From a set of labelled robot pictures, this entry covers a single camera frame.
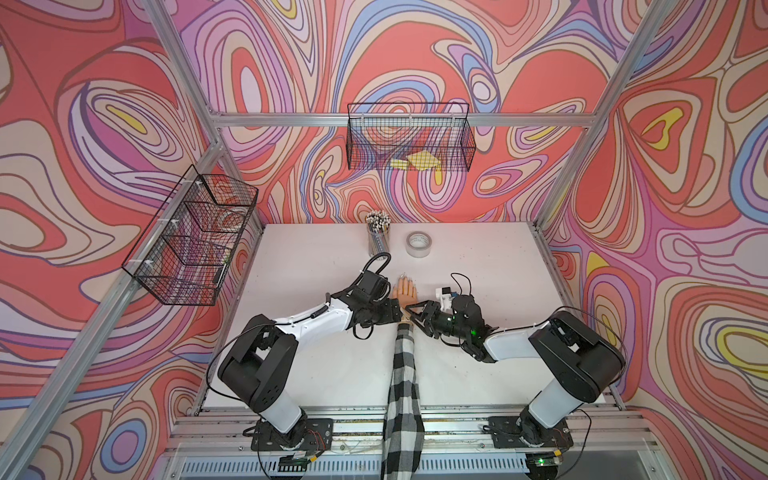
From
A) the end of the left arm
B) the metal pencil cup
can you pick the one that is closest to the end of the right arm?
the end of the left arm

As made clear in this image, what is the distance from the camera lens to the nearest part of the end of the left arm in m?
0.66

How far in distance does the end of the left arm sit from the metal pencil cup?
234 mm

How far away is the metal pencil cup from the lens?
0.98 metres

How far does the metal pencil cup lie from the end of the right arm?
1.03 ft

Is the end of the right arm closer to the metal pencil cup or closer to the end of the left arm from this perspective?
the end of the left arm

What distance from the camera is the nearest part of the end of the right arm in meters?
0.70
